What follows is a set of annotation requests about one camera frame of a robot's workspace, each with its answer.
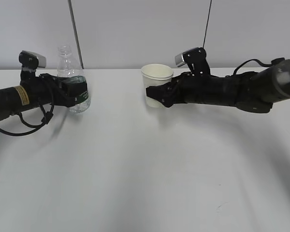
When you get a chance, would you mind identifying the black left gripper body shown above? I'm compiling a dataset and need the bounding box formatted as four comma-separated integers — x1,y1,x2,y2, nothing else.
38,73,74,108

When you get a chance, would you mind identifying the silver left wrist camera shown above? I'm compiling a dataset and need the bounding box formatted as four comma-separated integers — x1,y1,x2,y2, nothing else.
18,50,46,72

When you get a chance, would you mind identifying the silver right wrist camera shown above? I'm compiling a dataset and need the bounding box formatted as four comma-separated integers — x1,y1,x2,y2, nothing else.
174,46,207,68

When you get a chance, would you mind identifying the white paper cup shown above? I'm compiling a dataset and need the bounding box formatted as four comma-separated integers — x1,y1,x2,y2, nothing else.
141,63,174,108

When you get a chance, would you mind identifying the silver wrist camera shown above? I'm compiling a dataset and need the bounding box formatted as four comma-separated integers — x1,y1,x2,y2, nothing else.
18,50,46,72
174,46,207,68

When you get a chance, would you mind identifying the clear green-label water bottle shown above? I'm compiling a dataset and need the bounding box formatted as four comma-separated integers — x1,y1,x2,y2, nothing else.
57,45,90,114

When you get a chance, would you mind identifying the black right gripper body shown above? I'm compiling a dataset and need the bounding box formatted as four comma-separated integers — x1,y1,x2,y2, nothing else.
167,72,208,108

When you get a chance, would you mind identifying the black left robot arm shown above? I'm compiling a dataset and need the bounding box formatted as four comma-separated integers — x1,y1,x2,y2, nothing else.
0,73,88,121

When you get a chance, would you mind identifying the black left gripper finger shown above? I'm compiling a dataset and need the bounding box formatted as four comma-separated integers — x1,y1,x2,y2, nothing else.
61,82,88,105

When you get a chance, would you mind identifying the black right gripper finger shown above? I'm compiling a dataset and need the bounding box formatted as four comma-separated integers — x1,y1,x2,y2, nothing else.
145,84,176,108

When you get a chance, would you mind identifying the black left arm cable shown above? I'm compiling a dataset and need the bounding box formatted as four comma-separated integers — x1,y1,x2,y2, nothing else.
0,77,71,136

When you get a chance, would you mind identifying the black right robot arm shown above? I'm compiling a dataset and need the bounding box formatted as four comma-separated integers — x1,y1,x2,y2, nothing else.
145,58,290,114

